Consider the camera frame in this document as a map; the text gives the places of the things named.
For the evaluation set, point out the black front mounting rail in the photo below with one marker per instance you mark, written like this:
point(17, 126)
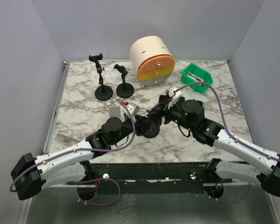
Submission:
point(151, 178)

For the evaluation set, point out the black round-base phone stand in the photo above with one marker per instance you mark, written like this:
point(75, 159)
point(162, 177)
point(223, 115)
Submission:
point(123, 90)

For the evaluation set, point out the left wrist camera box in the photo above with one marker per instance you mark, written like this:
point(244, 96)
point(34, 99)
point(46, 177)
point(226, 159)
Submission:
point(131, 107)

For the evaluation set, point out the green plastic bin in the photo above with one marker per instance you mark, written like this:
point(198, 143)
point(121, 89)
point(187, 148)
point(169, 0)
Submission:
point(193, 73)

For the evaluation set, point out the black adjustable phone stand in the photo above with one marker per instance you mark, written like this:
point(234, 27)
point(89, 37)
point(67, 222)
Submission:
point(103, 92)

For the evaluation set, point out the silver folding phone stand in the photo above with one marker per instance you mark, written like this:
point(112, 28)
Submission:
point(114, 111)

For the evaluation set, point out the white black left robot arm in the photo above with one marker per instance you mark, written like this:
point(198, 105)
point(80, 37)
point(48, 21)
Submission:
point(33, 173)

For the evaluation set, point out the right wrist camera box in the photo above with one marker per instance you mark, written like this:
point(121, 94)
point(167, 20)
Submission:
point(173, 95)

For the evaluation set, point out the small black phone stand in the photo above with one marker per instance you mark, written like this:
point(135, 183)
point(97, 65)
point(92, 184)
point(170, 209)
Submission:
point(150, 130)

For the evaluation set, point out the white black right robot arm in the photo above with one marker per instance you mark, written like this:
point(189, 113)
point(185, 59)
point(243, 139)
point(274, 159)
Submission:
point(261, 166)

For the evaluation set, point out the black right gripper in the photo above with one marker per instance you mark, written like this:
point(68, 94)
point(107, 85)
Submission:
point(163, 110)

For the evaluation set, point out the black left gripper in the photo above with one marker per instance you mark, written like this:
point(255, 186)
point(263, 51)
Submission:
point(141, 124)

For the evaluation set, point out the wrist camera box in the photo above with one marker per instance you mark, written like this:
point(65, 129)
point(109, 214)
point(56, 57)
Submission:
point(173, 95)
point(131, 107)

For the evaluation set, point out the cream cylindrical drawer organizer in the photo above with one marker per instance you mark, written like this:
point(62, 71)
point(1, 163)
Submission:
point(151, 60)

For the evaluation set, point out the items inside green bin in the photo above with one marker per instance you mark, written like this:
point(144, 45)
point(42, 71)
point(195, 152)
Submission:
point(195, 78)

